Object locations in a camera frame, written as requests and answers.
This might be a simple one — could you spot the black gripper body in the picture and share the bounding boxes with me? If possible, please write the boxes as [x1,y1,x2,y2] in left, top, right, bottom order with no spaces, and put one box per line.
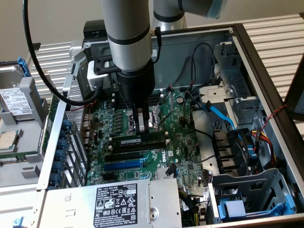
[115,58,157,105]

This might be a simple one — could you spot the green RAM stick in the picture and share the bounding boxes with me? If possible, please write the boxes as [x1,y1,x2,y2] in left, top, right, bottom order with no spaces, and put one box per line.
[0,156,27,164]
[111,131,166,148]

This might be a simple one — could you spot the CPU socket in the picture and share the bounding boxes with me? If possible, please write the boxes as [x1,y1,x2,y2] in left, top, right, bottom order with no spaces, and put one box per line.
[127,107,165,135]

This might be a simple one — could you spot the metal socket cover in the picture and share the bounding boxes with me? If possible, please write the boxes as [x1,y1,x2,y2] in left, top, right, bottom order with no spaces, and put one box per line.
[153,91,173,128]

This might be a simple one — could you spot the green motherboard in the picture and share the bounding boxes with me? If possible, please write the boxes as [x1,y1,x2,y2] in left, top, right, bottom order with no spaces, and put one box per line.
[85,89,210,188]

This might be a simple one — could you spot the long black expansion slot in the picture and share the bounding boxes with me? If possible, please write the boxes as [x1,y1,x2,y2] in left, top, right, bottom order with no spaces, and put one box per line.
[104,152,141,163]

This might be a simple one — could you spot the blue expansion slot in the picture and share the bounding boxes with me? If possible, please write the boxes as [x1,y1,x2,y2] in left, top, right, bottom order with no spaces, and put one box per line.
[103,160,143,171]

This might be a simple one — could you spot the open grey PC case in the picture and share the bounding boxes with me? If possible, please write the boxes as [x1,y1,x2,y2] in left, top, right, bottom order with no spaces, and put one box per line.
[36,22,304,228]

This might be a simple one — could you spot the silver chipset heat sink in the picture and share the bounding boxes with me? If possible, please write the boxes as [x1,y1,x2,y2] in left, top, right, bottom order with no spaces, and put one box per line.
[155,166,178,181]

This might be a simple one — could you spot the black box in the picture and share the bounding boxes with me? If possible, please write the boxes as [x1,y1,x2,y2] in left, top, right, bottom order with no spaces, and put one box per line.
[83,20,109,40]

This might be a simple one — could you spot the green graphics card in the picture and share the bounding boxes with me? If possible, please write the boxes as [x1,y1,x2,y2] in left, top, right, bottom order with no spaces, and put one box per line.
[40,68,62,155]

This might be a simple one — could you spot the silver disk bay with screw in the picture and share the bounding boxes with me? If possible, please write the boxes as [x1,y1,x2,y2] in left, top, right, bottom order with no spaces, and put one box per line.
[198,41,264,126]

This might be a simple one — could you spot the silver power supply unit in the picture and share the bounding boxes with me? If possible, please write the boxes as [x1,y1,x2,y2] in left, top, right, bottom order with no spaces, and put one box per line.
[40,178,182,228]

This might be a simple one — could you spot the grey parts rack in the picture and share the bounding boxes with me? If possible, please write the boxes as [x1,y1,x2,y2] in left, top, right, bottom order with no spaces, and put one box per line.
[0,76,52,190]

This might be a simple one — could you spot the silver disk bay with cutouts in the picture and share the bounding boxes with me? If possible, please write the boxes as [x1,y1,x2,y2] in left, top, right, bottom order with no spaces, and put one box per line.
[209,168,297,224]

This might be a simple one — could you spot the blue plastic latch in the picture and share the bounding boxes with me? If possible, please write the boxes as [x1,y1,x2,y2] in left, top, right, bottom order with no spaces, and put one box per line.
[247,143,258,160]

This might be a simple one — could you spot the hard disk with white label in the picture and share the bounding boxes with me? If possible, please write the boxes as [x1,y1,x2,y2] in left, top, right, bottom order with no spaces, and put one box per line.
[0,87,34,122]

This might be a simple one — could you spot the silver disk with blue caddy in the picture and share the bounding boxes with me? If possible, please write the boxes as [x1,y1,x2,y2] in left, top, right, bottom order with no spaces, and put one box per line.
[0,56,31,90]

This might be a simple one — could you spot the blue drive tray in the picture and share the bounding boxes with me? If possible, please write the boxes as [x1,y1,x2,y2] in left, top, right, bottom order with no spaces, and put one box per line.
[217,187,297,223]

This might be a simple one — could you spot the silver CPU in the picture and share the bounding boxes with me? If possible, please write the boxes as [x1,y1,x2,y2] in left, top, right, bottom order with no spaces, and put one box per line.
[0,130,19,152]

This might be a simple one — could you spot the dark framed panel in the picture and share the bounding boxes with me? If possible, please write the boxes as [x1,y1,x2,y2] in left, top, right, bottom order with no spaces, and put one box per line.
[283,53,304,122]

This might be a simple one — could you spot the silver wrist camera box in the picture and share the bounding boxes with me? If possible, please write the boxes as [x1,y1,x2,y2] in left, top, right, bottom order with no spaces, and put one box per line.
[86,55,119,92]

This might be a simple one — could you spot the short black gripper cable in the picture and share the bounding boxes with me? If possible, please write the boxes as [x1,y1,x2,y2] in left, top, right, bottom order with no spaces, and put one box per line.
[151,27,164,64]

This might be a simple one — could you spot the black angled wire connector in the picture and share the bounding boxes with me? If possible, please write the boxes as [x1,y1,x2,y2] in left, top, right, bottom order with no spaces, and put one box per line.
[165,163,177,177]

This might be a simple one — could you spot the flat blue disk wire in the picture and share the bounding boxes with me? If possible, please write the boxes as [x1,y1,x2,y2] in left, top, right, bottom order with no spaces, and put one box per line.
[203,101,244,141]

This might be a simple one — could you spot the red yellow power wires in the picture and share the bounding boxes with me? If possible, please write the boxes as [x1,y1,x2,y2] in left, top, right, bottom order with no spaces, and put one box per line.
[250,128,280,168]

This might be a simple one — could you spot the long black camera cable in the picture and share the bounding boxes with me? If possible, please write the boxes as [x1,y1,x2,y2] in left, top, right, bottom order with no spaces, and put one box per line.
[22,0,100,106]

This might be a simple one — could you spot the twisted red black wire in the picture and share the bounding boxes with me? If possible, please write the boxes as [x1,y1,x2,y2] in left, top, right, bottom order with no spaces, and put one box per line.
[260,104,288,133]

